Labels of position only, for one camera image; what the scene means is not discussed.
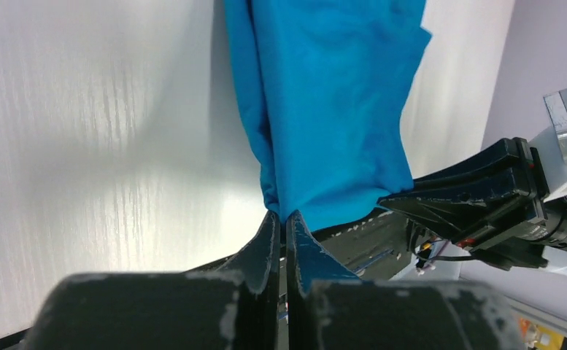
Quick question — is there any blue t-shirt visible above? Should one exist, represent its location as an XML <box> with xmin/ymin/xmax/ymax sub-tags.
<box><xmin>224</xmin><ymin>1</ymin><xmax>431</xmax><ymax>231</ymax></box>

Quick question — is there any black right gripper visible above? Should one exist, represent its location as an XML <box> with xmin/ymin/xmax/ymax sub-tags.
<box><xmin>379</xmin><ymin>137</ymin><xmax>567</xmax><ymax>271</ymax></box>

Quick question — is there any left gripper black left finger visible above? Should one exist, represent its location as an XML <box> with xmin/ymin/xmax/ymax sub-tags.
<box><xmin>23</xmin><ymin>212</ymin><xmax>280</xmax><ymax>349</ymax></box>

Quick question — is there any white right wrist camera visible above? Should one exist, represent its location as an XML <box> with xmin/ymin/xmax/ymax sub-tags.
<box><xmin>527</xmin><ymin>84</ymin><xmax>567</xmax><ymax>203</ymax></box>

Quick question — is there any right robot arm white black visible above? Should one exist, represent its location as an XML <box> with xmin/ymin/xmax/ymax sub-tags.
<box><xmin>379</xmin><ymin>138</ymin><xmax>567</xmax><ymax>276</ymax></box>

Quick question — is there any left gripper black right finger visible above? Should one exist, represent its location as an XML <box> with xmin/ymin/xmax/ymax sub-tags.
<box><xmin>286</xmin><ymin>212</ymin><xmax>524</xmax><ymax>349</ymax></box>

